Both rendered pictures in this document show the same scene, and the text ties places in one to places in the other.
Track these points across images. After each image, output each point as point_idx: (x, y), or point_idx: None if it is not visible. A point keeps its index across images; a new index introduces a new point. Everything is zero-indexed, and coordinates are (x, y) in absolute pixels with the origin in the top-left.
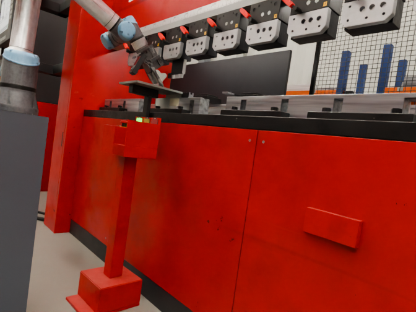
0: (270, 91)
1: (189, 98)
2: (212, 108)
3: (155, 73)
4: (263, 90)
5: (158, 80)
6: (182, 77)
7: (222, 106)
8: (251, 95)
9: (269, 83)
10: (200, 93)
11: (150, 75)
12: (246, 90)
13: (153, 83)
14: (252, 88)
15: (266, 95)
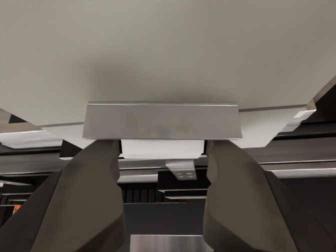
0: (126, 227)
1: (32, 128)
2: (161, 164)
3: (10, 226)
4: (142, 228)
5: (67, 163)
6: (130, 238)
7: (130, 171)
8: (13, 191)
9: (130, 242)
10: (335, 227)
11: (220, 218)
12: (182, 231)
13: (216, 146)
14: (167, 233)
15: (134, 220)
